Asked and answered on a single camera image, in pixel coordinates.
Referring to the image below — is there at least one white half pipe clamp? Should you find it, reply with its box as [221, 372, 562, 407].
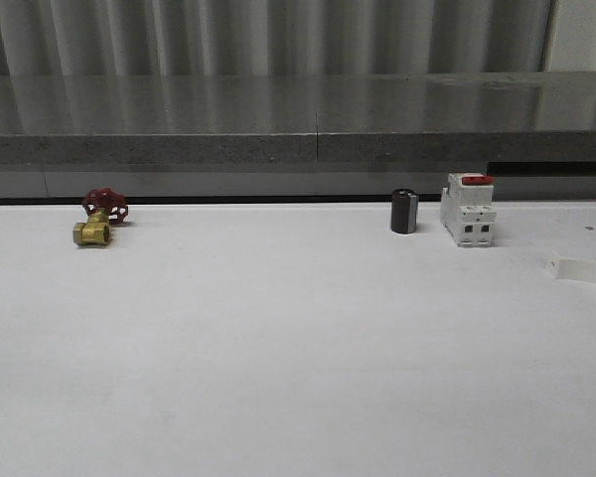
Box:
[544, 254, 596, 284]

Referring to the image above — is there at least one black cylindrical capacitor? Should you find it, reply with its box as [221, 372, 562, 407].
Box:
[390, 189, 418, 235]

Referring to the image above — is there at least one brass valve red handwheel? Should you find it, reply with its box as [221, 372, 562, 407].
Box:
[73, 188, 128, 246]

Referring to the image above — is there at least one grey stone counter ledge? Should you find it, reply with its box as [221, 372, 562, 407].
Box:
[0, 73, 596, 172]

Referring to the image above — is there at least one white circuit breaker red switch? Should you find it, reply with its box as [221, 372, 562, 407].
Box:
[440, 173, 497, 247]

